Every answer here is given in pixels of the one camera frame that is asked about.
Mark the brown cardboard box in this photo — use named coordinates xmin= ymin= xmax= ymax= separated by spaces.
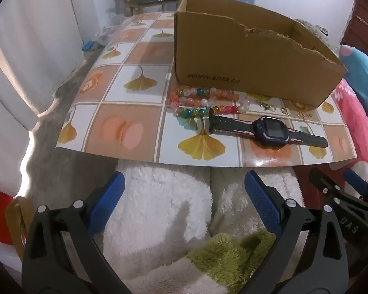
xmin=172 ymin=0 xmax=348 ymax=108

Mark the pink blanket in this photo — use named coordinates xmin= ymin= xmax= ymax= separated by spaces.
xmin=330 ymin=79 xmax=368 ymax=192

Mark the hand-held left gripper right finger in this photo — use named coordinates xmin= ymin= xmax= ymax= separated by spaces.
xmin=242 ymin=170 xmax=348 ymax=294

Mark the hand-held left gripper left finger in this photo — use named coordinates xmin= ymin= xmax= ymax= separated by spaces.
xmin=21 ymin=171 xmax=126 ymax=294

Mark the brown paper bag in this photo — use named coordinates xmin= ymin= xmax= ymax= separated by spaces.
xmin=4 ymin=196 xmax=29 ymax=261

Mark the blue pillow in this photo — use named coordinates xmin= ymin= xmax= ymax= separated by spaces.
xmin=338 ymin=44 xmax=368 ymax=115

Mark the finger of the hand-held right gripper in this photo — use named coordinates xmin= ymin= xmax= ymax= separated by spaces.
xmin=309 ymin=168 xmax=368 ymax=252
xmin=343 ymin=168 xmax=368 ymax=209

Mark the grey blanket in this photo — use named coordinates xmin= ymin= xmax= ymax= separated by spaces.
xmin=297 ymin=18 xmax=342 ymax=56

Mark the green fleece cloth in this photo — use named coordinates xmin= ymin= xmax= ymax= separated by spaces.
xmin=187 ymin=229 xmax=277 ymax=294

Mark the dark purple smartwatch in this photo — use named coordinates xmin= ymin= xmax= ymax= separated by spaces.
xmin=208 ymin=113 xmax=329 ymax=149

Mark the dark red door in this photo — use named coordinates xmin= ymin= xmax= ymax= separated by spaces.
xmin=340 ymin=0 xmax=368 ymax=62

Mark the white fleece clothing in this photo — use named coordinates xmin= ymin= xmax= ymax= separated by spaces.
xmin=102 ymin=159 xmax=305 ymax=294

